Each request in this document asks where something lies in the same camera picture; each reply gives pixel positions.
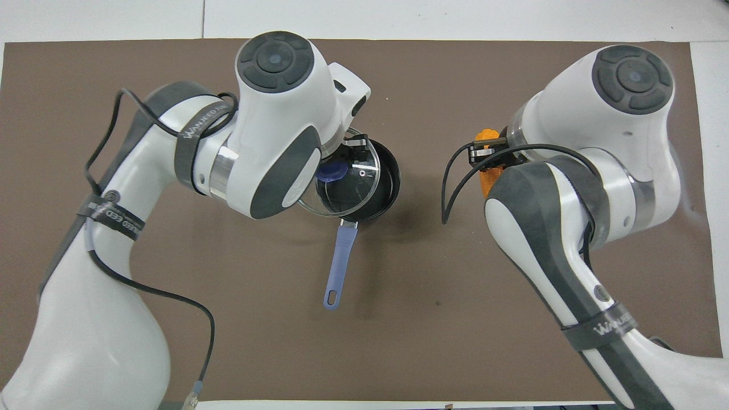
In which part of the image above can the orange corn cob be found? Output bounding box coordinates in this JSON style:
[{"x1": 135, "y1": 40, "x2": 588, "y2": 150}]
[{"x1": 476, "y1": 129, "x2": 505, "y2": 198}]

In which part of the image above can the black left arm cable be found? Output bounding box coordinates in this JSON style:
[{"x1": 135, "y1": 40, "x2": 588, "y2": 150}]
[{"x1": 84, "y1": 88, "x2": 240, "y2": 402}]

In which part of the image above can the glass lid with purple knob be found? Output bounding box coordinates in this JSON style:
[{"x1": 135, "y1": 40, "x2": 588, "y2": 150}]
[{"x1": 295, "y1": 133, "x2": 380, "y2": 220}]

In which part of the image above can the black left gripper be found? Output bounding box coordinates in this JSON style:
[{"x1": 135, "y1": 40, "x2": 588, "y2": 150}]
[{"x1": 343, "y1": 134, "x2": 371, "y2": 166}]

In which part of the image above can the grey velcro cable strap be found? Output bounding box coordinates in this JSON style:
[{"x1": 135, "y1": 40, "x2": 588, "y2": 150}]
[
  {"x1": 561, "y1": 155, "x2": 611, "y2": 254},
  {"x1": 76, "y1": 192, "x2": 146, "y2": 241},
  {"x1": 560, "y1": 301, "x2": 640, "y2": 352},
  {"x1": 173, "y1": 96, "x2": 239, "y2": 195}
]

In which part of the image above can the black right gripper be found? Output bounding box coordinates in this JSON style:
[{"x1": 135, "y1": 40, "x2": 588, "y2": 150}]
[{"x1": 468, "y1": 136, "x2": 525, "y2": 171}]

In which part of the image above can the dark saucepan with purple handle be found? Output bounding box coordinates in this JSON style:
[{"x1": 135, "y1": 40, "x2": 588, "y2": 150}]
[{"x1": 313, "y1": 137, "x2": 402, "y2": 310}]

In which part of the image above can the brown table mat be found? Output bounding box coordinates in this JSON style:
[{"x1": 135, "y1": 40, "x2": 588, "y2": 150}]
[{"x1": 0, "y1": 39, "x2": 727, "y2": 402}]

